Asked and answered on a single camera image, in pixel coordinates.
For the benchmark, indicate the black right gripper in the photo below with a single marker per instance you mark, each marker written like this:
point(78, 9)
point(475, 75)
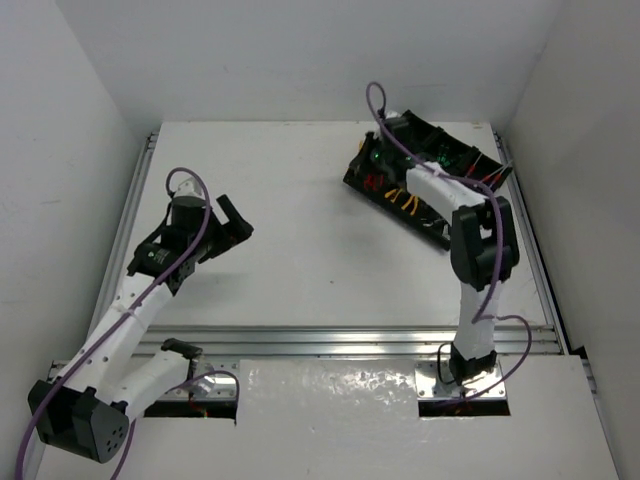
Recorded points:
point(372, 140)

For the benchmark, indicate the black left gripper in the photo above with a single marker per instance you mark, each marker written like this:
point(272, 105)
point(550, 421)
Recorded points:
point(218, 236)

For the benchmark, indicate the red black folding saw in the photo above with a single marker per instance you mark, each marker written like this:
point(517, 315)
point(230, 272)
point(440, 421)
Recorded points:
point(374, 182)

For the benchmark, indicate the yellow needle-nose pliers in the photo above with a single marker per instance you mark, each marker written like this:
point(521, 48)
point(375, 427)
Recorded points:
point(402, 199)

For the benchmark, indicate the large silver open-end wrench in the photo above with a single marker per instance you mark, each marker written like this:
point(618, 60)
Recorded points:
point(435, 222)

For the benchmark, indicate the blue red screwdriver large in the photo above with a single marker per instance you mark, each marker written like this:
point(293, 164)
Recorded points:
point(499, 176)

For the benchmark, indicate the black green precision screwdriver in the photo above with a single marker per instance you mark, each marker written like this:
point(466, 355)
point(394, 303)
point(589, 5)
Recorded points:
point(444, 156)

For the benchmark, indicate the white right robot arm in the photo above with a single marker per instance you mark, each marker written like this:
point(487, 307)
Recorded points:
point(483, 252)

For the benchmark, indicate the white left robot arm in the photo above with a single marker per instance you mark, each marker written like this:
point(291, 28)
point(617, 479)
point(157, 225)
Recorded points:
point(89, 407)

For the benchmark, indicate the black compartment tray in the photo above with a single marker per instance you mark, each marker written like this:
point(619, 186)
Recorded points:
point(437, 192)

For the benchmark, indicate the white front cover board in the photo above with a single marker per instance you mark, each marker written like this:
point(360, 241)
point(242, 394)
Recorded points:
point(317, 419)

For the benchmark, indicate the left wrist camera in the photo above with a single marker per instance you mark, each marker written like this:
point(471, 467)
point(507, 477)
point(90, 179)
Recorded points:
point(189, 187)

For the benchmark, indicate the aluminium rail frame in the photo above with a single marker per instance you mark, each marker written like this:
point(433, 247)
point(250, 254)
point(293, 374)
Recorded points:
point(326, 276)

